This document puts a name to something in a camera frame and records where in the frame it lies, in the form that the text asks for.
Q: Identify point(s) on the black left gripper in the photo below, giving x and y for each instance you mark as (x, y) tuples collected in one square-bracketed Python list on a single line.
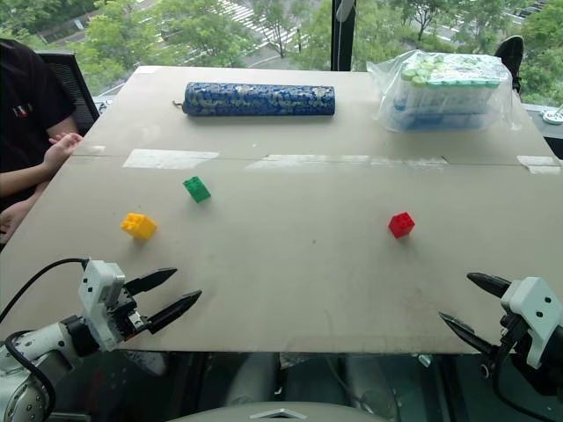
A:
[(125, 318)]

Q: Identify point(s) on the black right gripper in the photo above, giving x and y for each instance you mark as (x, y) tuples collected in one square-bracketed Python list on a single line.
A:
[(510, 334)]

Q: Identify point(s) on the clear plastic bag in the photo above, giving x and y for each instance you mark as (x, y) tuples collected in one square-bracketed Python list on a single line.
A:
[(444, 94)]

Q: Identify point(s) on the black rounded chair back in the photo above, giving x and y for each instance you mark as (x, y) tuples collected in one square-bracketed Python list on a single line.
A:
[(510, 55)]

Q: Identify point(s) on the grey robot torso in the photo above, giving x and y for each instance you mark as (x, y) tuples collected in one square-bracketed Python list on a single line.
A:
[(272, 413)]

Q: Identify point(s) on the black office chair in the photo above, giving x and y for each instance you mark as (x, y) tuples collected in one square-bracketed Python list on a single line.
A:
[(75, 88)]

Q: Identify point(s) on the white tape patch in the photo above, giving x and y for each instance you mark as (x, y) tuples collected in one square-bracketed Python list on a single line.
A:
[(169, 159), (538, 163), (347, 161)]

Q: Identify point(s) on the green toy brick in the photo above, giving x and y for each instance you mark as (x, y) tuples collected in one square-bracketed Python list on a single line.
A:
[(197, 189)]

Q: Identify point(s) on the small white round device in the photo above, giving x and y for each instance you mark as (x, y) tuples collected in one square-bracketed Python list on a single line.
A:
[(553, 116)]

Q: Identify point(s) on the person's bare hand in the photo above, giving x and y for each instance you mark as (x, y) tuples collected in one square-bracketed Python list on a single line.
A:
[(11, 222), (61, 149)]

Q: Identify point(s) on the yellow toy brick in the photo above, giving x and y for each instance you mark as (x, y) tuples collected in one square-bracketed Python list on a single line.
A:
[(139, 226)]

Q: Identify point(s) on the blue patterned foam roll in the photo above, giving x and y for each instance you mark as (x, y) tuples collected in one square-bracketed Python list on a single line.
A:
[(259, 100)]

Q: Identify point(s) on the person in black shirt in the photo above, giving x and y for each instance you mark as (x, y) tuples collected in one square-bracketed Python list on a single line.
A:
[(26, 110)]

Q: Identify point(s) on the black window pillar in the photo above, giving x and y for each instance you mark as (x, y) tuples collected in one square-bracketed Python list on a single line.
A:
[(343, 35)]

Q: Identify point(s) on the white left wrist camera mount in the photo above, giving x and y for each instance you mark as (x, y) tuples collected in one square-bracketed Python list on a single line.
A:
[(97, 281)]

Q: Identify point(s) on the pack of green-capped bottles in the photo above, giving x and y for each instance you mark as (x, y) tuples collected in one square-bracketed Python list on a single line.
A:
[(444, 88)]

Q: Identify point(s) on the red toy brick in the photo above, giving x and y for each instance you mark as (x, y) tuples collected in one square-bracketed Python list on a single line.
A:
[(401, 225)]

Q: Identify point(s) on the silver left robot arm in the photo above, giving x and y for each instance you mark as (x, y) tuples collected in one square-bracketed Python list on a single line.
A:
[(37, 345)]

